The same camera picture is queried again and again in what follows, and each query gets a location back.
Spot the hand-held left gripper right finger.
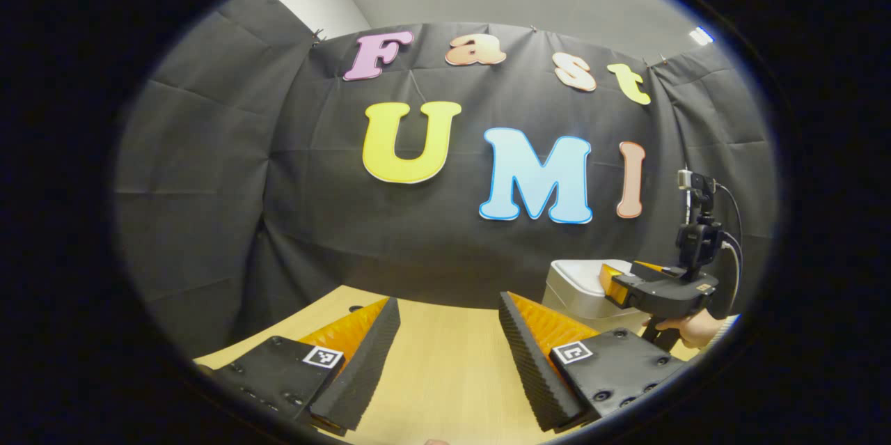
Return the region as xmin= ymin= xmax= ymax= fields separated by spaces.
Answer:
xmin=498 ymin=292 xmax=691 ymax=433

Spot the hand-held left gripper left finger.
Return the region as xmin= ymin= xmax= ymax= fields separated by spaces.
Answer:
xmin=214 ymin=297 xmax=402 ymax=435

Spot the grey desktop garbage bin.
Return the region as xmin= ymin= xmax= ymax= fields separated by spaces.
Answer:
xmin=542 ymin=259 xmax=655 ymax=334

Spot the wooden desktop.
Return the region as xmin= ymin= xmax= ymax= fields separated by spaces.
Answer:
xmin=195 ymin=285 xmax=704 ymax=445

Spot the black cable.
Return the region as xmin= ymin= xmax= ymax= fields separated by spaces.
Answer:
xmin=716 ymin=184 xmax=745 ymax=292

